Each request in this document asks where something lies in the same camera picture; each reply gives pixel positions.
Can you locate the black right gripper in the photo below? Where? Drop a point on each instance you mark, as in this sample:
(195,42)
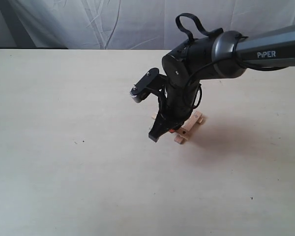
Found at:
(176,106)

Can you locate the plain wooden stick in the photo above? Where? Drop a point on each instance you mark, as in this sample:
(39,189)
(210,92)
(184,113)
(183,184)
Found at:
(154,116)

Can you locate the wooden stick with holes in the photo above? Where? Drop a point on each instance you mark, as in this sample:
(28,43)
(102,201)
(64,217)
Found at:
(184,136)
(188,125)

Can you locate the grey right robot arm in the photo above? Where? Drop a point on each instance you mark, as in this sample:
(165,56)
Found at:
(225,56)

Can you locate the short wooden crossbar stick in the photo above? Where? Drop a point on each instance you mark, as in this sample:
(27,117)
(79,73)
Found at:
(201,120)

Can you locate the white backdrop cloth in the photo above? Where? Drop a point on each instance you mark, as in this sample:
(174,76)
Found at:
(130,24)

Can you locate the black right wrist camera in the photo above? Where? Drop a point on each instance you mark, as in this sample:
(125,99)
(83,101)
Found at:
(151,83)

